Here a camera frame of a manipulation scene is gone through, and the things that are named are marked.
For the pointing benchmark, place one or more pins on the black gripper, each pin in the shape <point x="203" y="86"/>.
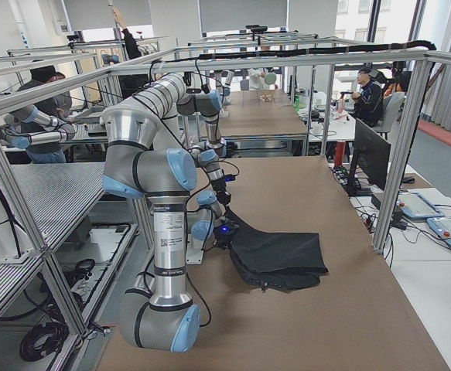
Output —
<point x="222" y="192"/>

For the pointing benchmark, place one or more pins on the black printed t-shirt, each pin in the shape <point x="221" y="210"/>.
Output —
<point x="279" y="260"/>

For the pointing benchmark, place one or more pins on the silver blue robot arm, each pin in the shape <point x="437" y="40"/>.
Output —
<point x="163" y="317"/>
<point x="176" y="93"/>

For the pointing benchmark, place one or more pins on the black computer monitor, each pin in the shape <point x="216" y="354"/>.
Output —
<point x="371" y="154"/>

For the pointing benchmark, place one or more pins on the seated person in dark jacket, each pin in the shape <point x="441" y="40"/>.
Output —
<point x="368" y="103"/>

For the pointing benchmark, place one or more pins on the standing man with glasses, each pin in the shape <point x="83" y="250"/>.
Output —
<point x="41" y="131"/>

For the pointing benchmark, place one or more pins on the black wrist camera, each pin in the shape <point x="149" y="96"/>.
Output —
<point x="226" y="228"/>
<point x="229" y="177"/>

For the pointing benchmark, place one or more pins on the aluminium frame post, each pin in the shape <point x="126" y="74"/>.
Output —
<point x="402" y="149"/>

